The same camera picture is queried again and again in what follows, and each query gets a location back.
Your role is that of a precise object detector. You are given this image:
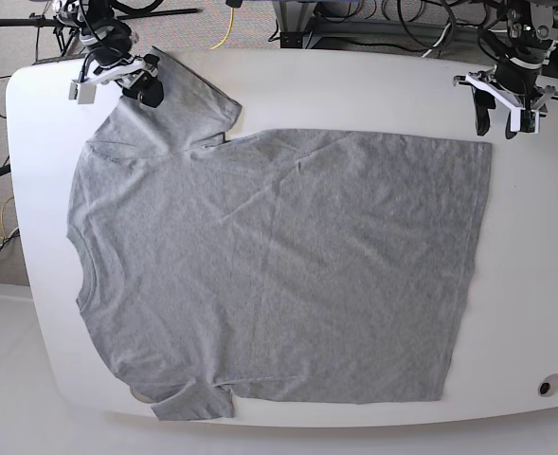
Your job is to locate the black tripod stand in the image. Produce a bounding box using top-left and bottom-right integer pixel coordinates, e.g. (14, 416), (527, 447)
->
(0, 0), (202, 56)

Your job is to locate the grey T-shirt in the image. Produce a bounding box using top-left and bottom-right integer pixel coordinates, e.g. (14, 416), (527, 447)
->
(67, 49), (492, 421)

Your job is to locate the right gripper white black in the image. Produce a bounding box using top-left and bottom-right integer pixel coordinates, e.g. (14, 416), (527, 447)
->
(80, 32), (164, 108)

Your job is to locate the yellow cable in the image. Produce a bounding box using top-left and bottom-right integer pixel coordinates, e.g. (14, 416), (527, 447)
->
(211, 4), (236, 51)

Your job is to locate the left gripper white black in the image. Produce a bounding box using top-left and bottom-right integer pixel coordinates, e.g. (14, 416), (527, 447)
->
(453, 60), (558, 140)

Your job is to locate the round table grommet hole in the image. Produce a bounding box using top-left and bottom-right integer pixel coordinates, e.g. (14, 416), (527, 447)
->
(538, 373), (558, 397)

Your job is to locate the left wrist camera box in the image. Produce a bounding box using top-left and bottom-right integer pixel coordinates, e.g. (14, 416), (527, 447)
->
(519, 110), (540, 134)

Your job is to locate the tan round table grommet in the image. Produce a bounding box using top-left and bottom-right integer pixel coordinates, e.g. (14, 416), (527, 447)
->
(129, 387), (155, 405)

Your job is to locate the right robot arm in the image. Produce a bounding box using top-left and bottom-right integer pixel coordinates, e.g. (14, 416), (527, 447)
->
(52, 1), (164, 108)

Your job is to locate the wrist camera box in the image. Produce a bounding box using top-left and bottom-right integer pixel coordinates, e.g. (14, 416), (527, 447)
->
(519, 110), (540, 134)
(68, 81), (97, 104)

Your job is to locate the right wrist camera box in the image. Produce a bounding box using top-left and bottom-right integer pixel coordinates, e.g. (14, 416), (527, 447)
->
(68, 81), (97, 104)

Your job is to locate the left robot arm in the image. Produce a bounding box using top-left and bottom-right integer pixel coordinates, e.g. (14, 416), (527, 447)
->
(454, 1), (558, 139)

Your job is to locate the aluminium frame stand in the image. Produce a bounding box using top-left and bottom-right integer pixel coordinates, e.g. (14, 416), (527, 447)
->
(268, 1), (507, 64)

